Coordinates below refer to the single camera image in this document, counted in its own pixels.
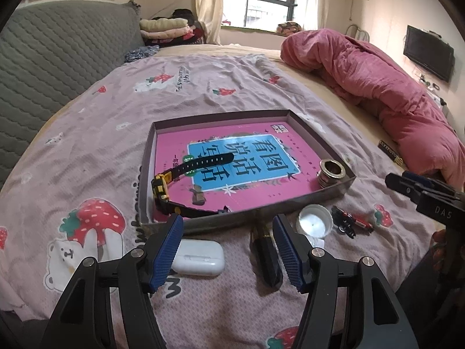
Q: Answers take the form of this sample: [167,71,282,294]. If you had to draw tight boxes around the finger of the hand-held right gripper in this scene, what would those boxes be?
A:
[385,173,424,204]
[401,171,459,194]

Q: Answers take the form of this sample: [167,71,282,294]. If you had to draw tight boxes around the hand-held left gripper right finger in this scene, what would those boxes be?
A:
[272,214,420,349]

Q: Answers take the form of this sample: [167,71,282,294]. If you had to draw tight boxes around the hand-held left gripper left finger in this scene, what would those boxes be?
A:
[40,214,184,349]

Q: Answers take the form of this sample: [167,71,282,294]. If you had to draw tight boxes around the black and gold lighter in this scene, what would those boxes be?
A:
[250,222,284,288]

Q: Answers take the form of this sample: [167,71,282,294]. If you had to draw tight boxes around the red and black lighter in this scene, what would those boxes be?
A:
[342,211,375,234]

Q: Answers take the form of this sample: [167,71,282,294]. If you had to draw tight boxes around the black hair clip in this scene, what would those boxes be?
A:
[331,206,357,239]

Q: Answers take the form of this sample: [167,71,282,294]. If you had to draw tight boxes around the shallow cardboard box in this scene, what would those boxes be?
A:
[138,109,357,235]

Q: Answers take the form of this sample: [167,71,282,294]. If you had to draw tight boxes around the person's right hand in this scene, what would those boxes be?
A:
[430,228,450,273]

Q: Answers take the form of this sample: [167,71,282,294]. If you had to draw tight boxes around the black and gold strip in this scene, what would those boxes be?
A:
[378,140,405,166]

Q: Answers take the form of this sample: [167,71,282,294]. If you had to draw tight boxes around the white earbuds case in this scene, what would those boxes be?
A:
[171,239,225,276]

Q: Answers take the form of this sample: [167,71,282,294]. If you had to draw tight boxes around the round white cap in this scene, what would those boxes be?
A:
[296,204,334,240]

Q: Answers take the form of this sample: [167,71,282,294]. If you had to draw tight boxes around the black and yellow wristwatch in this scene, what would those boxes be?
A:
[151,153,235,219]

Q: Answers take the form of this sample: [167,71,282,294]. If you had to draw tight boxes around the pink and blue book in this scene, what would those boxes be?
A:
[153,122,349,222]

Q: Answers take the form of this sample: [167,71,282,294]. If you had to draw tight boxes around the pink quilt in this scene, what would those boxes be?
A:
[280,28,465,190]

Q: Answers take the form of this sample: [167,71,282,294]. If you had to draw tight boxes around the beige bed sheet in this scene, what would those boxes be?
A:
[33,43,404,175]

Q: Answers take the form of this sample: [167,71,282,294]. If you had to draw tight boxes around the strawberry printed blanket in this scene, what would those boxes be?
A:
[0,54,437,349]

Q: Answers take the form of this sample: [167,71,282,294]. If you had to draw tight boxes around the patterned cloth on windowsill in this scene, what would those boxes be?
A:
[277,22,302,35]

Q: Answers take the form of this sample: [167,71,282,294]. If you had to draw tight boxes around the blue patterned cloth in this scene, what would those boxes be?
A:
[125,45,160,63]

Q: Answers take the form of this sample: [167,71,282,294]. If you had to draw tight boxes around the cream curtain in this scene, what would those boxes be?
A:
[304,0,328,31]
[195,0,226,45]

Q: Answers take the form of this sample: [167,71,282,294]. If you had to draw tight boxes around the folded pink clothing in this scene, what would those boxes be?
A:
[141,25,198,47]

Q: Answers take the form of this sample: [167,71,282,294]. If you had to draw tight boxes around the folded beige blanket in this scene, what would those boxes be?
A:
[140,18,190,32]

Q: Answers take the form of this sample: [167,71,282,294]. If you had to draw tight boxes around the dark framed window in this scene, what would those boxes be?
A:
[221,0,316,31]

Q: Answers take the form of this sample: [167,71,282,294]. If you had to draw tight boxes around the grey quilted headboard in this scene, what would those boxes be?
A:
[0,2,144,186]

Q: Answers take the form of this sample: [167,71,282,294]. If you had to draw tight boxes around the black garment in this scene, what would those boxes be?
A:
[152,8,198,22]

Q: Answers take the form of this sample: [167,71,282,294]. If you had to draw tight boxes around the silver metal ring cup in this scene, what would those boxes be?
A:
[317,159,348,189]

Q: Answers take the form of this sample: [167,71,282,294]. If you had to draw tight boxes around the white wall shelf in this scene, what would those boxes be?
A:
[418,74,449,108]

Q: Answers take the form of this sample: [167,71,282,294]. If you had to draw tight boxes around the black wall television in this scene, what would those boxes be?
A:
[404,25,455,83]

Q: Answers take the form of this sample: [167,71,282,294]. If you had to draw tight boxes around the metal chair frame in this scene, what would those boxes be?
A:
[345,24,370,43]

